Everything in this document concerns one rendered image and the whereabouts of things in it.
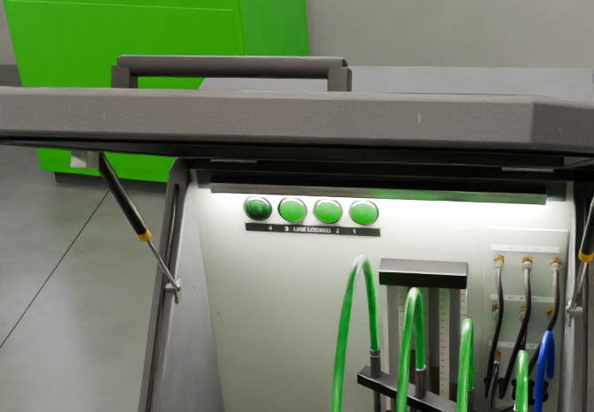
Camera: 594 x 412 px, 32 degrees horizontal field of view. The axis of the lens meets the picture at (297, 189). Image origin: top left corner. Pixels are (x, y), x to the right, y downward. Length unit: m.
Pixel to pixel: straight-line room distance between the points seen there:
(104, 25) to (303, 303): 2.62
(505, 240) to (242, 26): 2.50
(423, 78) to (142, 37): 2.48
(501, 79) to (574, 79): 0.12
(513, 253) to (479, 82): 0.32
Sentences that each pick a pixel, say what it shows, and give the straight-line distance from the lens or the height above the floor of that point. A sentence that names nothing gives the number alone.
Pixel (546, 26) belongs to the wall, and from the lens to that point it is 5.45.
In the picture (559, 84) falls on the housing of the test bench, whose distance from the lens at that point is 1.85.
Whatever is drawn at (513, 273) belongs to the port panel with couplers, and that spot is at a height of 1.27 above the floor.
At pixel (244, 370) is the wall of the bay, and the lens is 1.96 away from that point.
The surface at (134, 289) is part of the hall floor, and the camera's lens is 4.02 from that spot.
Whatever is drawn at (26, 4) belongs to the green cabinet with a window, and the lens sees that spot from 4.45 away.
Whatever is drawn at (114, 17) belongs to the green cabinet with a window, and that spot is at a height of 0.84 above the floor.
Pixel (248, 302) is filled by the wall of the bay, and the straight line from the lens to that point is 1.86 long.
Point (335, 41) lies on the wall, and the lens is 5.58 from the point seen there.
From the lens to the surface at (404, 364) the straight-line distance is 1.43.
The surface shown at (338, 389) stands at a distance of 1.39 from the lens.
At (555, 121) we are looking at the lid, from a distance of 0.74.
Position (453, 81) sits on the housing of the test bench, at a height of 1.50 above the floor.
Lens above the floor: 2.28
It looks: 30 degrees down
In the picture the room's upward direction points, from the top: 5 degrees counter-clockwise
